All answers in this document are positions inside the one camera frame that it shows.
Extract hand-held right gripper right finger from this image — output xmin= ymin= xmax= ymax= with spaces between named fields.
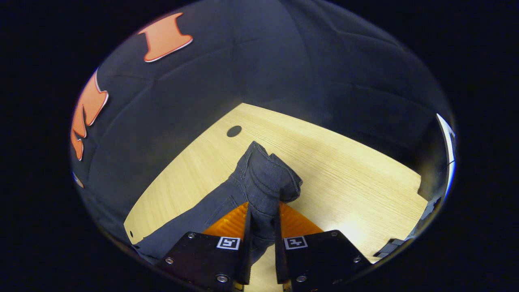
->
xmin=274 ymin=202 xmax=372 ymax=292

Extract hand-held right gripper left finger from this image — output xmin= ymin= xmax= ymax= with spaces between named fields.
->
xmin=156 ymin=202 xmax=252 ymax=292

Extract dark denim jeans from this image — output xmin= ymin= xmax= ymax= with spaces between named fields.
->
xmin=132 ymin=141 xmax=303 ymax=266

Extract black backdrop cloth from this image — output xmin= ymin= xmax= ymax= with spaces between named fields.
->
xmin=70 ymin=0 xmax=453 ymax=244

